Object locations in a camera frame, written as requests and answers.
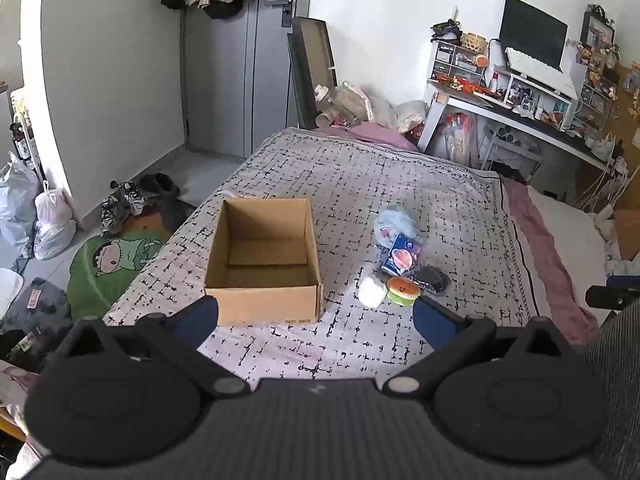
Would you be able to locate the leaning framed board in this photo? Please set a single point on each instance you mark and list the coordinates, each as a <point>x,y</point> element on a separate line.
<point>312,63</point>

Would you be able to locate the brown cardboard box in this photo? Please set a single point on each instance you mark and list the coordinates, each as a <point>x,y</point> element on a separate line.
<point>263,266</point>

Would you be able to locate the black white patterned blanket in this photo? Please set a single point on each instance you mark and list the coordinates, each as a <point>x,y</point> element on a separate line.
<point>466,227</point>

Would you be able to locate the grey door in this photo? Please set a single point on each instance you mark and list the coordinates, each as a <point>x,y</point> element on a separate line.
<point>237,83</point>

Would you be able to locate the hamburger plush toy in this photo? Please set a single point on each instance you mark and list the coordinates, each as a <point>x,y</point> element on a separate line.
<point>402,292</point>

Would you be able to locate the white desk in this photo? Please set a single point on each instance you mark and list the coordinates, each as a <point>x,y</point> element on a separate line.
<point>443,96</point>

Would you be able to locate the white plastic bag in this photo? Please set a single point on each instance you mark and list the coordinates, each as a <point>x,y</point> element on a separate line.
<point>19,189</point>
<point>55,225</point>

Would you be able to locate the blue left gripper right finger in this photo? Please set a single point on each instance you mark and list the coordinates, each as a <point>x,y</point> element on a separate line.
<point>437,325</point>

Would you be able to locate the dark slippers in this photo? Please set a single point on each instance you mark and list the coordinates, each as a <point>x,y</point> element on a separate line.
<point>161,185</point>

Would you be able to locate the white soft block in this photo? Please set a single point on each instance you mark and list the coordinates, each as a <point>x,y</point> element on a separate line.
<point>371,292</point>

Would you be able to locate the white keyboard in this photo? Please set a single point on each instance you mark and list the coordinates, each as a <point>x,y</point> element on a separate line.
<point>540,71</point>

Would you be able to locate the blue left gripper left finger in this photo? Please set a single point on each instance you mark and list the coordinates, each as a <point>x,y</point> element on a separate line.
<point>195,323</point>

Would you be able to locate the clear plastic jar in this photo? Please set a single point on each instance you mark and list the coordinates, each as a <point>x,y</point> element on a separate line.
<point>330,111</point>

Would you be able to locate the blue plush toy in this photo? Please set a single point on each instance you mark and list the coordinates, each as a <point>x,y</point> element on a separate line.
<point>393,221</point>

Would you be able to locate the grey white sneakers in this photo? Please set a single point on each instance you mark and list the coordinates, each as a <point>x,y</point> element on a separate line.
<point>125,200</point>

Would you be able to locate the black computer monitor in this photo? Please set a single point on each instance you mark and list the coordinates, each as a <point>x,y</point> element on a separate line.
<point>533,32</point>

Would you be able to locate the pink bed sheet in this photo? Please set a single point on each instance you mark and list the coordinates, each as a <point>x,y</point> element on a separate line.
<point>575,323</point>

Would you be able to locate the planet print tissue pack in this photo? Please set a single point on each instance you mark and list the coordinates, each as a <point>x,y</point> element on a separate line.
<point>402,257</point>

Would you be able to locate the black fabric pouch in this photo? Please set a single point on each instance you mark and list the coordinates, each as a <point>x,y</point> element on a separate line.
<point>429,278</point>

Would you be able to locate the green cartoon floor mat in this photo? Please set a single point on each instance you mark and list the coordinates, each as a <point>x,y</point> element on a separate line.
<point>103,268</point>

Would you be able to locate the white desk shelf organizer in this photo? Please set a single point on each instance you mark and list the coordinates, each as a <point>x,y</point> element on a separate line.
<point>455,61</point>

